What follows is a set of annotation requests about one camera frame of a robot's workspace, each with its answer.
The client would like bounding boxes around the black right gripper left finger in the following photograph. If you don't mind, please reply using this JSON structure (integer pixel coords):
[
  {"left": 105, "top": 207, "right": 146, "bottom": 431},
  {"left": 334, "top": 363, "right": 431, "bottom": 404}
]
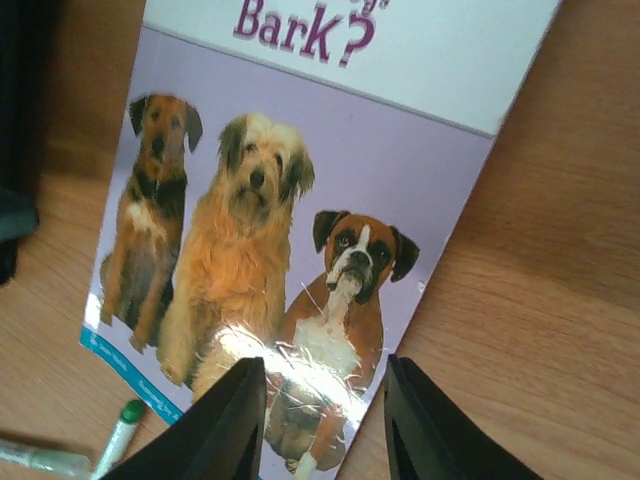
[{"left": 105, "top": 357, "right": 266, "bottom": 480}]

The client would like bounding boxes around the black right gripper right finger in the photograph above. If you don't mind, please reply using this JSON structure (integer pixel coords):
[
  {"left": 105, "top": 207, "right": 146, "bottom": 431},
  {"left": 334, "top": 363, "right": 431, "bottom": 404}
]
[{"left": 384, "top": 354, "right": 540, "bottom": 480}]

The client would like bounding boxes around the purple dog picture book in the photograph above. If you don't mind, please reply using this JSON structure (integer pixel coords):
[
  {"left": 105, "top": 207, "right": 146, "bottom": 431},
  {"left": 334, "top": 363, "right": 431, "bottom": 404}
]
[{"left": 80, "top": 1, "right": 559, "bottom": 479}]

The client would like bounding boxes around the black student backpack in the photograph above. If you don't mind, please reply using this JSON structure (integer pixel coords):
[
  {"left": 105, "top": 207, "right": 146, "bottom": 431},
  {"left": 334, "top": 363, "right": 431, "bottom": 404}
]
[{"left": 1, "top": 1, "right": 60, "bottom": 284}]

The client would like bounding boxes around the green tipped white marker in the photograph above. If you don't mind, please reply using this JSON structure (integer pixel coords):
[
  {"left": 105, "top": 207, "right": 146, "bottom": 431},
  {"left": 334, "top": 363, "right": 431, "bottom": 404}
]
[{"left": 90, "top": 399, "right": 146, "bottom": 480}]

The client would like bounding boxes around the blue capped white pen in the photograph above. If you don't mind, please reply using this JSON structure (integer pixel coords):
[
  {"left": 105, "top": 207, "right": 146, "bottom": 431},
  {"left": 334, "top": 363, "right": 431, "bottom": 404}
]
[{"left": 1, "top": 440, "right": 90, "bottom": 479}]

